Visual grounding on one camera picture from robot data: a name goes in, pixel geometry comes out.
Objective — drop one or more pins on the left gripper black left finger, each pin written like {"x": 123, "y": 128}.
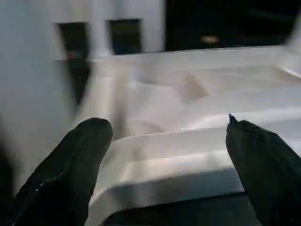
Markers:
{"x": 70, "y": 179}

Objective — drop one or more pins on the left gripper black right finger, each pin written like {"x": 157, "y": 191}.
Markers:
{"x": 270, "y": 179}

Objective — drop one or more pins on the white plastic table top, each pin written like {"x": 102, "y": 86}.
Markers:
{"x": 188, "y": 153}

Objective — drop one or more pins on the black glossy mat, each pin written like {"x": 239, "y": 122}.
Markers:
{"x": 176, "y": 212}

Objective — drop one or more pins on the white sideboard with glass doors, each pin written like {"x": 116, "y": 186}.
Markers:
{"x": 152, "y": 23}

